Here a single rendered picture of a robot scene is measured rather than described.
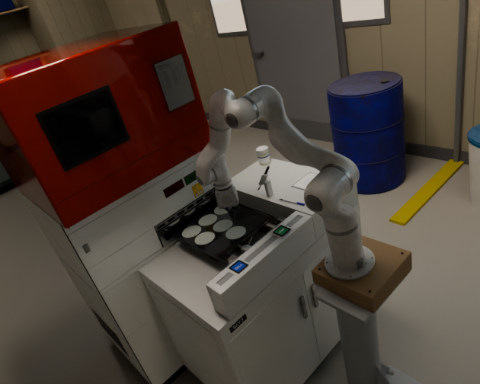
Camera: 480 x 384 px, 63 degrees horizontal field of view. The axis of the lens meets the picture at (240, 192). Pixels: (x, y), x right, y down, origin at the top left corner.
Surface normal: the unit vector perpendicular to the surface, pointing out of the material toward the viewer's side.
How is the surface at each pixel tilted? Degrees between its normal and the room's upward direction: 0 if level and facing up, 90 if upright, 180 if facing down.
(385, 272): 4
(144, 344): 90
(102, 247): 90
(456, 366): 0
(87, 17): 90
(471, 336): 0
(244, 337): 90
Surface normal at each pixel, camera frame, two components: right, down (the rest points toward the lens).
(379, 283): -0.29, -0.82
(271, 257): 0.67, 0.22
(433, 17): -0.72, 0.49
